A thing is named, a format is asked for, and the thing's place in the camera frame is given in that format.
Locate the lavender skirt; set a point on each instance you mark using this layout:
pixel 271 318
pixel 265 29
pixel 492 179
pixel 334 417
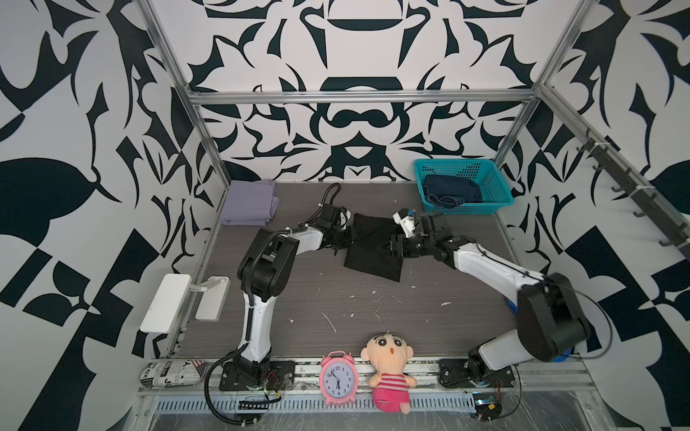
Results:
pixel 250 203

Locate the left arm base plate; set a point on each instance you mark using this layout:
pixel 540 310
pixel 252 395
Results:
pixel 269 376

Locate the grey wall hook rail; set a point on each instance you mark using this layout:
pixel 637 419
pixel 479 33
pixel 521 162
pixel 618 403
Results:
pixel 631 184

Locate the small circuit board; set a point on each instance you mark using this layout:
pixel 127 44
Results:
pixel 486 407

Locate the black garment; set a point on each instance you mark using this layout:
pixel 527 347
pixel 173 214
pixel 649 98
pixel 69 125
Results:
pixel 370 251

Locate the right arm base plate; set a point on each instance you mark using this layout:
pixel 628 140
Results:
pixel 455 373

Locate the folded newspaper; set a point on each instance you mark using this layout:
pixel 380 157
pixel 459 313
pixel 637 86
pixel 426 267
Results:
pixel 173 373

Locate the blue cloth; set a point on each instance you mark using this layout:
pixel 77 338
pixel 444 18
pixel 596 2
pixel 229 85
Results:
pixel 512 306

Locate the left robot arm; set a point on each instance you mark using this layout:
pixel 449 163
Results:
pixel 264 273

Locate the white rectangular panel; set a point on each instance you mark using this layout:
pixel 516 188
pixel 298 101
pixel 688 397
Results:
pixel 213 297
pixel 166 305

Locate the denim garment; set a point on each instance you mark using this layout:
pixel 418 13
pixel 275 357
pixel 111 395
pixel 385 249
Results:
pixel 450 192

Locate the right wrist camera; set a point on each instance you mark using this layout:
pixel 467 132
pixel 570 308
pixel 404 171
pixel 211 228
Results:
pixel 406 219

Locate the teal plastic basket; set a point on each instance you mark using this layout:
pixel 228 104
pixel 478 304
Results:
pixel 482 172

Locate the plush doll pink shirt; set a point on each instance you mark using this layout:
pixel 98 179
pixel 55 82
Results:
pixel 389 354

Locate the pink alarm clock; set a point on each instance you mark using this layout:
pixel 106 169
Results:
pixel 339 379

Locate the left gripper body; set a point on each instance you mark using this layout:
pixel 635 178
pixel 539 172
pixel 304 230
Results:
pixel 341 238

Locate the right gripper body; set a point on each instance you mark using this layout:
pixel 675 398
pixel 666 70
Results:
pixel 416 245

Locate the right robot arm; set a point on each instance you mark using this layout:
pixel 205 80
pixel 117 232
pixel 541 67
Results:
pixel 550 320

